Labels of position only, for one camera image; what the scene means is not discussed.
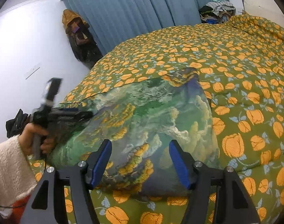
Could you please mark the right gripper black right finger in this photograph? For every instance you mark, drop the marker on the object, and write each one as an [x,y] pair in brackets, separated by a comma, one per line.
[233,203]

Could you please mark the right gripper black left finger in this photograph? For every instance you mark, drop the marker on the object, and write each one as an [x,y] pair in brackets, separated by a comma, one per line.
[47,201]

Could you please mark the green landscape print padded jacket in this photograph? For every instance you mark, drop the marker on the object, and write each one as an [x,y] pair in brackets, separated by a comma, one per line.
[140,120]

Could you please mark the white fleece left sleeve forearm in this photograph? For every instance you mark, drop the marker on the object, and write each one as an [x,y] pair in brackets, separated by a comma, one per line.
[16,176]

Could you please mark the coat rack with dark clothes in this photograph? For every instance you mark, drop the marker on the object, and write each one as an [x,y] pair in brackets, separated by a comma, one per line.
[81,40]

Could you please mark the pile of clothes by bed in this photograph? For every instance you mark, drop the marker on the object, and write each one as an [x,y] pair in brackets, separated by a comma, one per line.
[217,11]

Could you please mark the person left hand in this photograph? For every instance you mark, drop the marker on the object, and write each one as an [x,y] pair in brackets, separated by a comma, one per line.
[27,136]

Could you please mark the orange and white fleece garment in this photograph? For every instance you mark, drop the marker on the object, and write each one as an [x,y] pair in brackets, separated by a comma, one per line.
[17,211]

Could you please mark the blue pleated curtain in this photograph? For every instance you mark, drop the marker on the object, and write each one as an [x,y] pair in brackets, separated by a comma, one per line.
[114,21]

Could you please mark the green orange floral quilt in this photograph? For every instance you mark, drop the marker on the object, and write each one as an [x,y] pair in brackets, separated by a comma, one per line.
[240,65]

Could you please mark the cream padded headboard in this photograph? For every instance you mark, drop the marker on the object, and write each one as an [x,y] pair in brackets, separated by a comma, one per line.
[264,8]

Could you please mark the white wall switch plate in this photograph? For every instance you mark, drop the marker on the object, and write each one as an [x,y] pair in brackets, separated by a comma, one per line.
[32,70]

